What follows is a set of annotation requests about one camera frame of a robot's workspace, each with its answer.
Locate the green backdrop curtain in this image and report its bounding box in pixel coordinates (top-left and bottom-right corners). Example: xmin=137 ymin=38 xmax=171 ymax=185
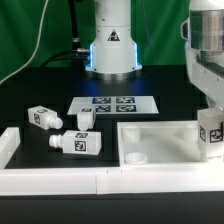
xmin=0 ymin=0 xmax=189 ymax=80

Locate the black cable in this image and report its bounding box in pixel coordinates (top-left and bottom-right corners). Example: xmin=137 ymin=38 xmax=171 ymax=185
xmin=39 ymin=0 xmax=92 ymax=68

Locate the white U-shaped fence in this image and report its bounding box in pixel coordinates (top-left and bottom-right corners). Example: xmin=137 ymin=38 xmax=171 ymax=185
xmin=0 ymin=127 xmax=224 ymax=196

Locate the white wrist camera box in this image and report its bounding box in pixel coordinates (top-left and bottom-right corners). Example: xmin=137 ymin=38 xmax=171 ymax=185
xmin=180 ymin=19 xmax=190 ymax=40

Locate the white AprilTag sheet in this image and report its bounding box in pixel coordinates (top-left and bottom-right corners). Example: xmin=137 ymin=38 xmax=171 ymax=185
xmin=68 ymin=96 xmax=159 ymax=115

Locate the white cable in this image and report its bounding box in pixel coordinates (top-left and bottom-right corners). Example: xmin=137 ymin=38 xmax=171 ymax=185
xmin=0 ymin=0 xmax=50 ymax=85

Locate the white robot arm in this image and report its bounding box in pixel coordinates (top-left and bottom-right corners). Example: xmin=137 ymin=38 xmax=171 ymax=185
xmin=86 ymin=0 xmax=224 ymax=110

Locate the white square tabletop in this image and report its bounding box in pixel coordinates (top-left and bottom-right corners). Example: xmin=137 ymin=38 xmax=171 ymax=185
xmin=117 ymin=121 xmax=224 ymax=167

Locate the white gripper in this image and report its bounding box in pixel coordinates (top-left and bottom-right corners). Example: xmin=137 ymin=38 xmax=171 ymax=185
xmin=185 ymin=43 xmax=224 ymax=110

